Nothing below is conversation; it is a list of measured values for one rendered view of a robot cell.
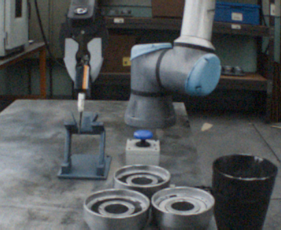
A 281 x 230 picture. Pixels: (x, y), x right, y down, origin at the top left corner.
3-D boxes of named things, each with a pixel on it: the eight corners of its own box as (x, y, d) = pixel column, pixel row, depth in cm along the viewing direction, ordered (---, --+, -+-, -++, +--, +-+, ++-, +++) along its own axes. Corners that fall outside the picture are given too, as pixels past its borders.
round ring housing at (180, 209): (222, 228, 66) (225, 207, 65) (164, 241, 63) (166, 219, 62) (195, 203, 76) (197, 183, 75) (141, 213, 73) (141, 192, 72)
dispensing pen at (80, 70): (69, 131, 80) (76, 50, 85) (72, 137, 84) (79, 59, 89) (81, 131, 80) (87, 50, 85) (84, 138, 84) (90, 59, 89)
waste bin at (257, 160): (269, 257, 186) (286, 179, 174) (205, 261, 189) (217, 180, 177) (256, 224, 219) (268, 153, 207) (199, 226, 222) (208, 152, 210)
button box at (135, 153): (158, 170, 91) (160, 148, 90) (125, 170, 92) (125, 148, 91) (158, 157, 99) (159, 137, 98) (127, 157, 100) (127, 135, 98)
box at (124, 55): (143, 73, 418) (143, 35, 407) (92, 73, 418) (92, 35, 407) (141, 67, 456) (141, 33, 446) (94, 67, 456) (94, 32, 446)
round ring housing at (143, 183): (109, 205, 76) (109, 185, 75) (117, 182, 86) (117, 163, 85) (168, 208, 74) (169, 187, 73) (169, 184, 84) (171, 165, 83)
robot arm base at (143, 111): (126, 113, 136) (126, 82, 133) (174, 115, 135) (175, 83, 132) (122, 128, 122) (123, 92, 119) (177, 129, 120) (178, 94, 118)
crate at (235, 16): (251, 24, 430) (251, 5, 424) (260, 26, 393) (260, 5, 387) (206, 20, 434) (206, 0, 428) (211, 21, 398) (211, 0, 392)
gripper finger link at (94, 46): (108, 77, 91) (103, 33, 88) (106, 82, 85) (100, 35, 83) (94, 78, 91) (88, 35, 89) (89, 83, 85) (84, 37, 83)
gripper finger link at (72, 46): (81, 78, 91) (85, 35, 89) (76, 83, 86) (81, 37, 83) (65, 77, 92) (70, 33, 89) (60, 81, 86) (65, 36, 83)
